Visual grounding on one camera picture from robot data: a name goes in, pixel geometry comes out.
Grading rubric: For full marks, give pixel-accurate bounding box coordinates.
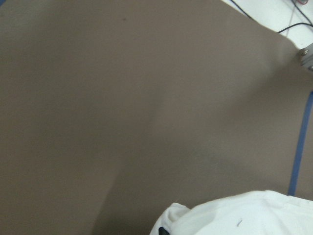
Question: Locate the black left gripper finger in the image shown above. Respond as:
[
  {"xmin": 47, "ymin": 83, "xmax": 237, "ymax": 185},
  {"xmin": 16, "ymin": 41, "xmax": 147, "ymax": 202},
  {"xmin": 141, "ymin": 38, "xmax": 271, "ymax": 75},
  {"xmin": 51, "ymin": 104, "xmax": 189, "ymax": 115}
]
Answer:
[{"xmin": 158, "ymin": 227, "xmax": 169, "ymax": 235}]

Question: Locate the white long-sleeve printed shirt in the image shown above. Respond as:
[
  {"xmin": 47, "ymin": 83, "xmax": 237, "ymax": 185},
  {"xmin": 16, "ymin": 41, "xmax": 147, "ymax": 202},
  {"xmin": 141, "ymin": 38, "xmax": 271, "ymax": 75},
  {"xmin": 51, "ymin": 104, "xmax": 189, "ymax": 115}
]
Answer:
[{"xmin": 150, "ymin": 190, "xmax": 313, "ymax": 235}]

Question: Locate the aluminium frame post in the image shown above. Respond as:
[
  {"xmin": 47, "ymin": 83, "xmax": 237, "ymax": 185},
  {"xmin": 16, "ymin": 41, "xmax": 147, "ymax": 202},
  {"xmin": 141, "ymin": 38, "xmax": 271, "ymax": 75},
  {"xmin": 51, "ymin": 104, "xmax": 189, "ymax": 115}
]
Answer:
[{"xmin": 298, "ymin": 44, "xmax": 313, "ymax": 72}]

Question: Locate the pendant black cable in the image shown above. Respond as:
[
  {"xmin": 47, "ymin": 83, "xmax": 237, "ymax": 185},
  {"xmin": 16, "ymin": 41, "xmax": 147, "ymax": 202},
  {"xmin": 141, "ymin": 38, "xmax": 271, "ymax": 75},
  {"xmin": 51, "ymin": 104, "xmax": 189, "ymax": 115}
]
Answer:
[{"xmin": 229, "ymin": 0, "xmax": 313, "ymax": 34}]

